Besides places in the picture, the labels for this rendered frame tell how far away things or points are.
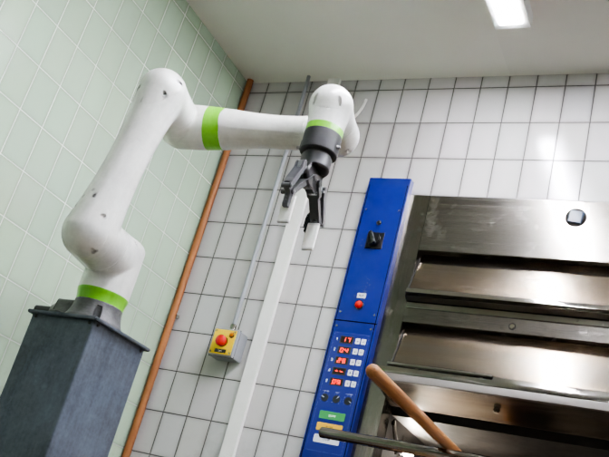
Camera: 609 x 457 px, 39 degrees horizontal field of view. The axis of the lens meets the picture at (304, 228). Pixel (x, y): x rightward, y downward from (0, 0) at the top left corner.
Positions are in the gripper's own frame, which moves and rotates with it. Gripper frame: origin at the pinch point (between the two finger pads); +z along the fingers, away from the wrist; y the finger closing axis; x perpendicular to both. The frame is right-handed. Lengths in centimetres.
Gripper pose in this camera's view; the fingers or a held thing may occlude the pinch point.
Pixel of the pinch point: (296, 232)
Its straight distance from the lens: 196.6
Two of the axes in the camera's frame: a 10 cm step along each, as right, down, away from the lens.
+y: -4.0, -4.7, -7.9
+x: 8.9, 0.3, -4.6
